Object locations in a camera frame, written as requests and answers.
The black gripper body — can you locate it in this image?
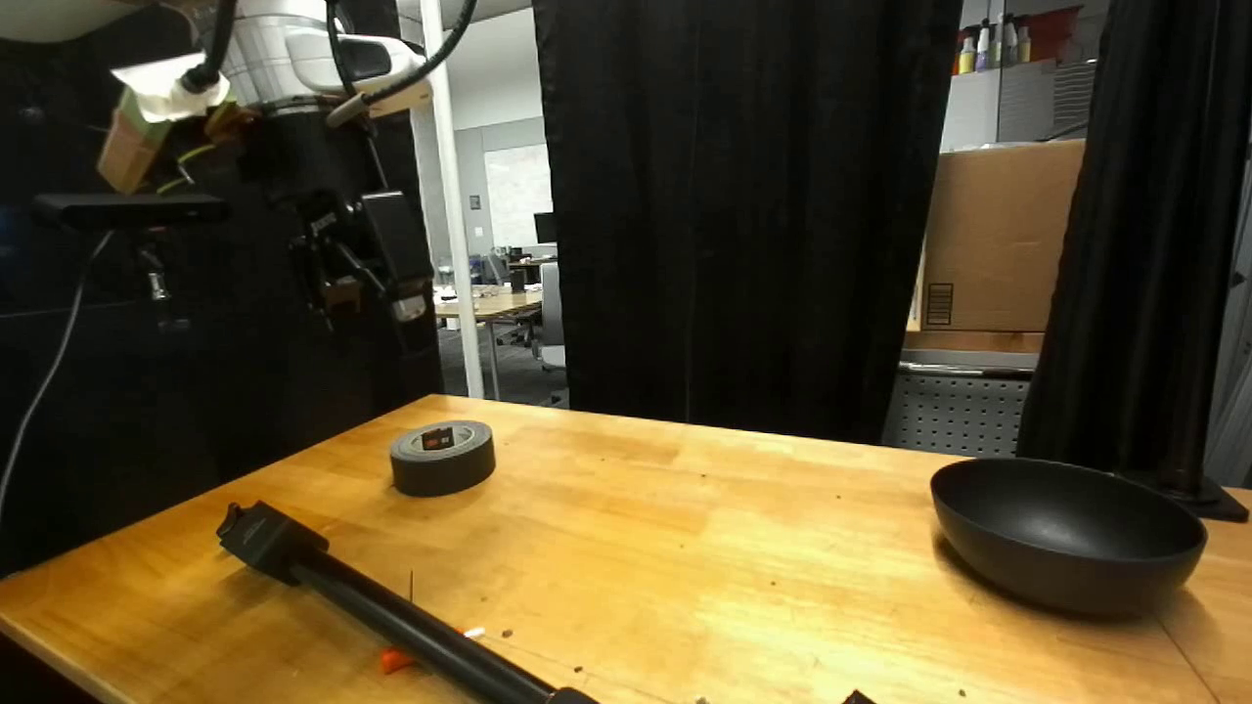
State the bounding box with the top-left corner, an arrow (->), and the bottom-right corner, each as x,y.
289,192 -> 401,313

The black bowl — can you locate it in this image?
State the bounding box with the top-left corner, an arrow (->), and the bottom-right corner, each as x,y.
931,459 -> 1208,620

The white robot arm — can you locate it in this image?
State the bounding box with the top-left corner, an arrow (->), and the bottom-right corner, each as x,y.
0,0 -> 452,324

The background office desk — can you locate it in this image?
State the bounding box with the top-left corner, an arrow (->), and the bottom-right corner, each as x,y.
435,291 -> 542,321

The black tape roll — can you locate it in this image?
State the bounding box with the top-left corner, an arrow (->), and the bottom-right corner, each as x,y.
387,420 -> 498,497

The black centre curtain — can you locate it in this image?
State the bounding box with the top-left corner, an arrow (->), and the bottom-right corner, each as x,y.
533,0 -> 963,441

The black curtain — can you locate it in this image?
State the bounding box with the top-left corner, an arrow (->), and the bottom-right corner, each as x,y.
533,0 -> 963,441
1018,0 -> 1252,492

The small orange piece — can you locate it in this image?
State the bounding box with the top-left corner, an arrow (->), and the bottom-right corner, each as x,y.
378,648 -> 416,672

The cardboard box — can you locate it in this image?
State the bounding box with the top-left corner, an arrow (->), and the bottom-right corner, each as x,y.
922,141 -> 1082,334

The black right curtain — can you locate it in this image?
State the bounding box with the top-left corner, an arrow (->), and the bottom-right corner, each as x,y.
1018,0 -> 1252,492

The black stand base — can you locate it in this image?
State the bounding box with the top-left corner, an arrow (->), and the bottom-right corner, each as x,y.
1146,476 -> 1248,525

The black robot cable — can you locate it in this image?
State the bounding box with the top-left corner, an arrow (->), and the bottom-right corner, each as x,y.
323,0 -> 485,128

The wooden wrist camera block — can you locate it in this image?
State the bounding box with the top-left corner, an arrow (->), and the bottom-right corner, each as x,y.
99,89 -> 170,197

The black stereo camera bar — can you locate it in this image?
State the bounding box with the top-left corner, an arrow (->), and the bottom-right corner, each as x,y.
33,192 -> 232,230

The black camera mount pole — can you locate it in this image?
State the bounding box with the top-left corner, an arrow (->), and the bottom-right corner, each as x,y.
216,500 -> 594,704

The white camera cable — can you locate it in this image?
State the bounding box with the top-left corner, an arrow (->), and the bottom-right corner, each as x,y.
0,227 -> 117,519

